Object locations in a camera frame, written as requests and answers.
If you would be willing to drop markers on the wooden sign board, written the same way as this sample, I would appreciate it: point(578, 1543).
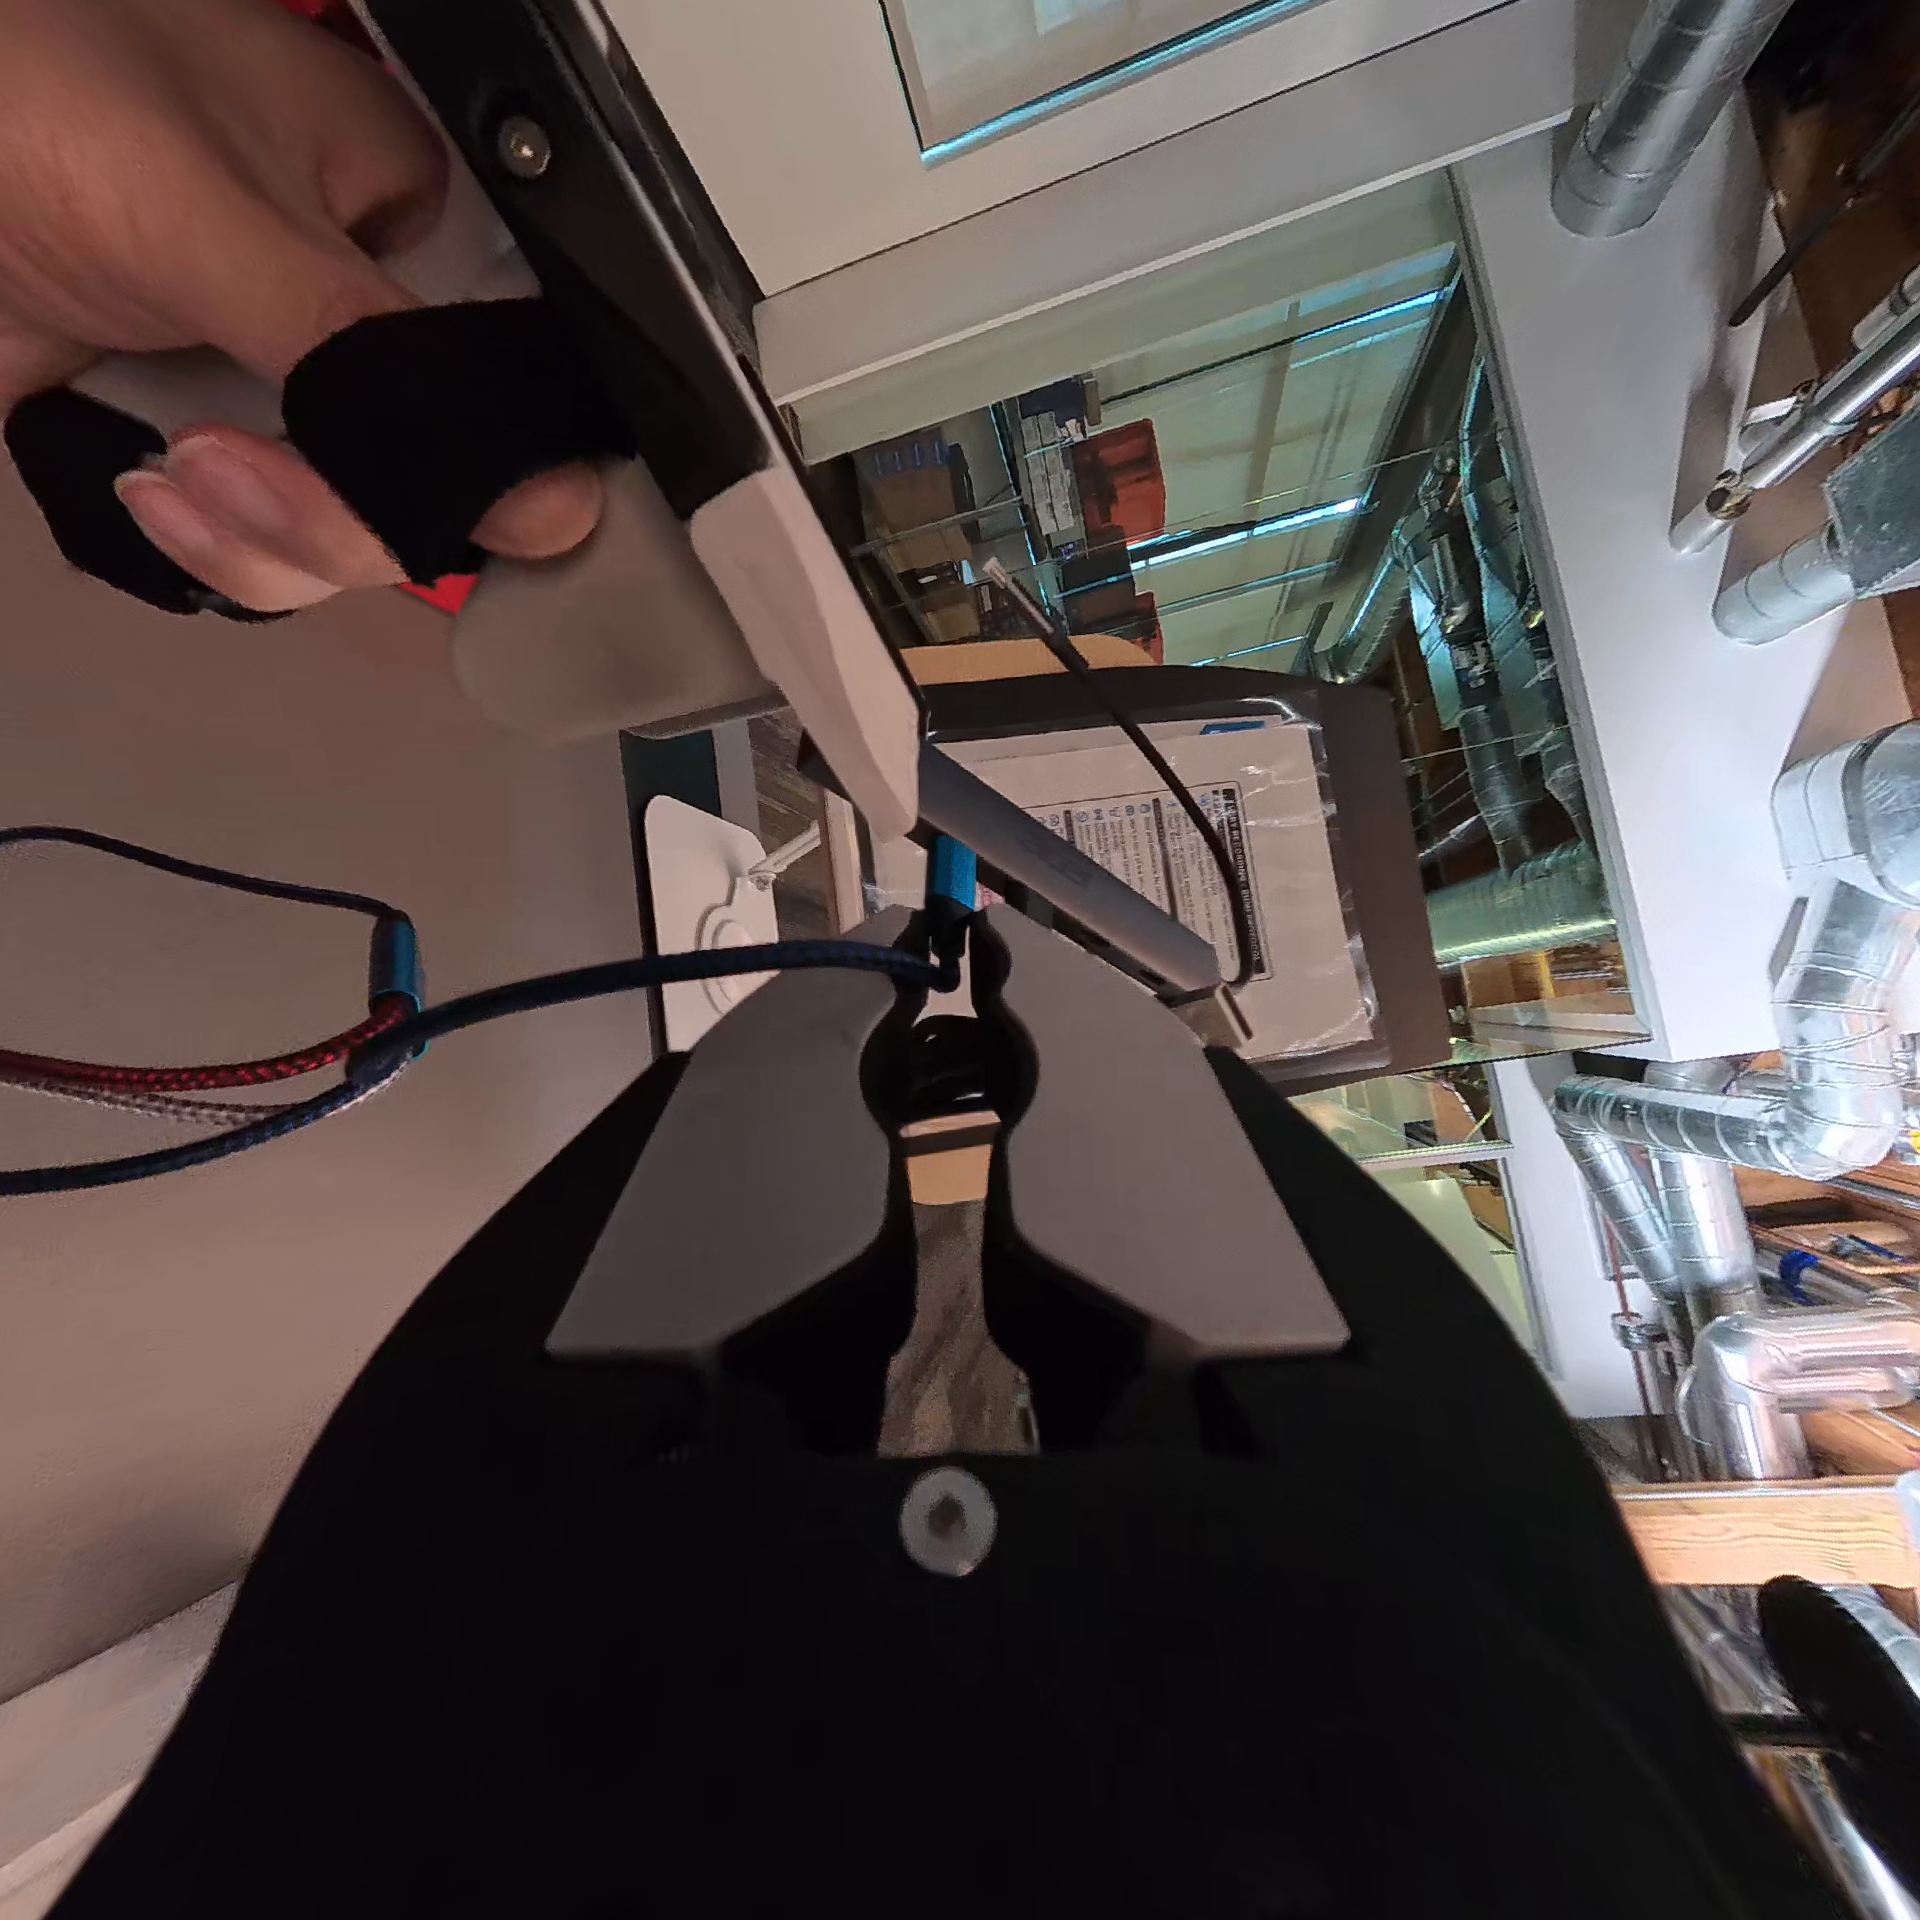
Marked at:
point(1382, 902)

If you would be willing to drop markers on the white stand base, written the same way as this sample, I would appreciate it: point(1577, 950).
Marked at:
point(704, 902)

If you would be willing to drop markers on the silver ventilation duct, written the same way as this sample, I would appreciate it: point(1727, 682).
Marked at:
point(1650, 1126)
point(1846, 974)
point(1650, 120)
point(1756, 1380)

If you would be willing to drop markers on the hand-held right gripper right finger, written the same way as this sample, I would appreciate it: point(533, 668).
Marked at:
point(1172, 1185)

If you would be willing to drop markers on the dark grey divider panel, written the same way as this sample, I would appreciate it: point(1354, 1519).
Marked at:
point(1079, 886)

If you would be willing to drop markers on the white ceiling pipe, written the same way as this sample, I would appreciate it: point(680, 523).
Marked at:
point(1785, 435)

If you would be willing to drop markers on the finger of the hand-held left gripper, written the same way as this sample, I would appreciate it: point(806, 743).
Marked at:
point(840, 660)

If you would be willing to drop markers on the orange storage crate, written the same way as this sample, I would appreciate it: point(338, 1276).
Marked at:
point(1118, 481)

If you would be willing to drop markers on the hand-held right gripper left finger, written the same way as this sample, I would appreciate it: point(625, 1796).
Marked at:
point(720, 1170)

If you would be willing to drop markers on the printed instruction sheet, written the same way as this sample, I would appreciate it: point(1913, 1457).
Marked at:
point(1072, 786)

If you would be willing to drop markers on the person's left hand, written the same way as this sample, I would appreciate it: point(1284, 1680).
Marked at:
point(165, 180)

